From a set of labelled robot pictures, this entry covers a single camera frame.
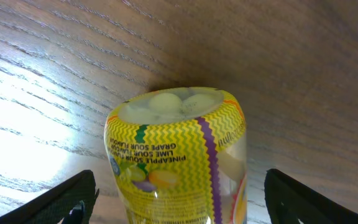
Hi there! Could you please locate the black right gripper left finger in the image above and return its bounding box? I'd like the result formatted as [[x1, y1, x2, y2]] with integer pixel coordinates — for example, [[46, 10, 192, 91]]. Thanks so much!
[[0, 170, 99, 224]]

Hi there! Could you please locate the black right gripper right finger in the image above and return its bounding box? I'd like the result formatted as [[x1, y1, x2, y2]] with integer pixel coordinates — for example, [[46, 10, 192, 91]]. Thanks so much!
[[264, 169, 358, 224]]

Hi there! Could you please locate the yellow gum container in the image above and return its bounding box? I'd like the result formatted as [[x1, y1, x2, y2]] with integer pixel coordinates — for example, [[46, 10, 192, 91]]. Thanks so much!
[[104, 87, 247, 224]]

